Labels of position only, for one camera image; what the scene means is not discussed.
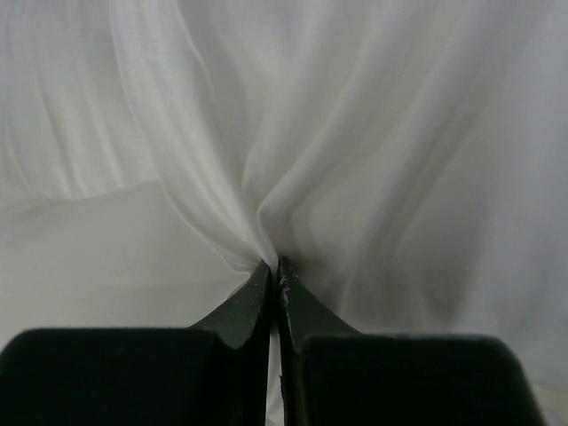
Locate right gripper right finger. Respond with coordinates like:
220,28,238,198
276,258,545,425

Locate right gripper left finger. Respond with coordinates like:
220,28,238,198
1,263,272,425

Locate grey cream frilled pillowcase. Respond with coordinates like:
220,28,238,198
1,1,567,425

